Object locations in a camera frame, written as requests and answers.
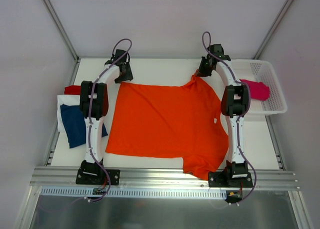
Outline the orange t shirt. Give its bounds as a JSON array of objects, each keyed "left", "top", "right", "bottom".
[{"left": 105, "top": 76, "right": 229, "bottom": 180}]

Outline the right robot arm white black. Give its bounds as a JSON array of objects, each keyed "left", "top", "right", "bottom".
[{"left": 196, "top": 44, "right": 251, "bottom": 187}]

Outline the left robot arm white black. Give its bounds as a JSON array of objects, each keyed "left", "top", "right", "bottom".
[{"left": 76, "top": 49, "right": 133, "bottom": 185}]

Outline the white plastic basket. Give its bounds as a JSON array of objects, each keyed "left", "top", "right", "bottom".
[{"left": 231, "top": 59, "right": 288, "bottom": 116}]

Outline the red folded t shirt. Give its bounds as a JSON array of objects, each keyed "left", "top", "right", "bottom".
[{"left": 64, "top": 85, "right": 81, "bottom": 96}]

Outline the pink t shirt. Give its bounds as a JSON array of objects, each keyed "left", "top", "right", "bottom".
[{"left": 241, "top": 79, "right": 270, "bottom": 101}]

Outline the white folded t shirt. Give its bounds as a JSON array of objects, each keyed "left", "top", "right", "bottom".
[{"left": 56, "top": 93, "right": 82, "bottom": 134}]

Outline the blue folded t shirt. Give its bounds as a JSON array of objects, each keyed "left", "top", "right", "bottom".
[{"left": 59, "top": 103, "right": 109, "bottom": 149}]

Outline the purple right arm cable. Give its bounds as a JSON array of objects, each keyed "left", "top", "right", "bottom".
[{"left": 201, "top": 31, "right": 258, "bottom": 207}]

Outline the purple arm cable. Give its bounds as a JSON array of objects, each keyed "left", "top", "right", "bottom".
[
  {"left": 86, "top": 38, "right": 133, "bottom": 202},
  {"left": 201, "top": 31, "right": 258, "bottom": 207}
]

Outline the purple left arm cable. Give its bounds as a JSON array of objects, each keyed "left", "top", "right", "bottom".
[{"left": 86, "top": 38, "right": 133, "bottom": 202}]

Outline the left aluminium frame post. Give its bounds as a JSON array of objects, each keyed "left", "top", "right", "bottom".
[{"left": 41, "top": 0, "right": 79, "bottom": 62}]

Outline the aluminium frame post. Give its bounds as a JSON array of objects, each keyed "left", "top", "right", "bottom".
[
  {"left": 41, "top": 0, "right": 79, "bottom": 62},
  {"left": 252, "top": 0, "right": 295, "bottom": 60}
]

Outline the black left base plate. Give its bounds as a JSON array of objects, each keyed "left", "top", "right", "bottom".
[{"left": 75, "top": 167, "right": 121, "bottom": 186}]

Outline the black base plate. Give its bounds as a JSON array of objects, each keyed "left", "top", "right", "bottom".
[
  {"left": 208, "top": 171, "right": 253, "bottom": 188},
  {"left": 75, "top": 167, "right": 121, "bottom": 186}
]

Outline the right aluminium frame post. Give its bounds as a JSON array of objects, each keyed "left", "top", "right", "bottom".
[{"left": 252, "top": 0, "right": 295, "bottom": 60}]

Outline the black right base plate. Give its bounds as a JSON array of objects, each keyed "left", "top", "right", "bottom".
[{"left": 208, "top": 171, "right": 253, "bottom": 188}]

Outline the aluminium mounting rail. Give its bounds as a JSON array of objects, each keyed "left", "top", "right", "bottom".
[{"left": 29, "top": 166, "right": 302, "bottom": 191}]

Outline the white slotted cable duct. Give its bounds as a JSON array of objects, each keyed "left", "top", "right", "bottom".
[{"left": 40, "top": 186, "right": 227, "bottom": 200}]

